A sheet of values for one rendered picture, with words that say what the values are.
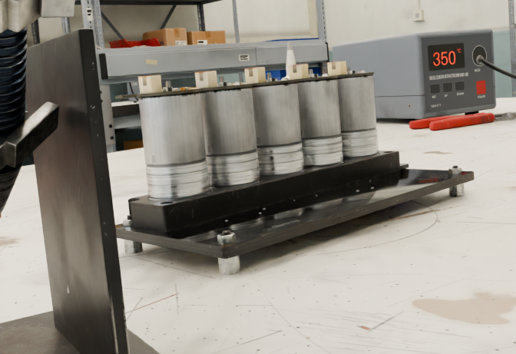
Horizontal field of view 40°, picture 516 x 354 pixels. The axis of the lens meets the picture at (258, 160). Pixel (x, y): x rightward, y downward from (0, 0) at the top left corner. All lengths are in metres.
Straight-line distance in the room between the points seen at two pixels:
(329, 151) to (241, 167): 0.06
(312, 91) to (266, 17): 5.97
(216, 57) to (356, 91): 2.81
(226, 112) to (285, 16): 6.16
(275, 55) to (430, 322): 3.22
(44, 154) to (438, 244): 0.14
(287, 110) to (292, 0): 6.23
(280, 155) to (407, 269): 0.10
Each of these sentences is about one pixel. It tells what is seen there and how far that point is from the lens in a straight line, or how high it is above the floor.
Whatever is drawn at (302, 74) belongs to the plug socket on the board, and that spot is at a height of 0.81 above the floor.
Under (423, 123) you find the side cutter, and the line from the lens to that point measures 0.71.
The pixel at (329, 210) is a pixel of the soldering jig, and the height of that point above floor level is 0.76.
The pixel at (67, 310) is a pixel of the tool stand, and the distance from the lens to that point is 0.18.
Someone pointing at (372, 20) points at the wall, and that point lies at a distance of 6.30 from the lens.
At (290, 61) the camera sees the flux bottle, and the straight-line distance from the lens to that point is 0.76.
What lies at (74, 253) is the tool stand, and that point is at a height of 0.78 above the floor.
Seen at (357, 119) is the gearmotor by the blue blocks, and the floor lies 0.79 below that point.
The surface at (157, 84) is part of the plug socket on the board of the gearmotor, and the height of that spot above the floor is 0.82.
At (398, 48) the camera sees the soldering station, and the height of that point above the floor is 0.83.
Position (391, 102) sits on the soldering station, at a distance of 0.79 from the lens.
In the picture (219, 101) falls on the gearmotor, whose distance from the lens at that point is 0.28.
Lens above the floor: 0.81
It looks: 7 degrees down
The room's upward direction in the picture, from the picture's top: 5 degrees counter-clockwise
